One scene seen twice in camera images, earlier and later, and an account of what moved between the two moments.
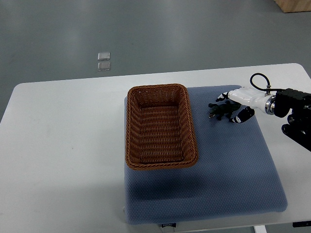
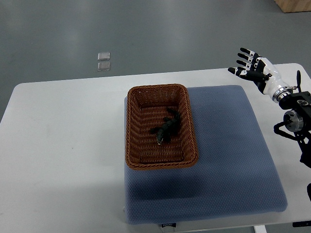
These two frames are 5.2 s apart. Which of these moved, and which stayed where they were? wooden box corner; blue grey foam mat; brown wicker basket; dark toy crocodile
Moved: dark toy crocodile
Stayed: blue grey foam mat; wooden box corner; brown wicker basket
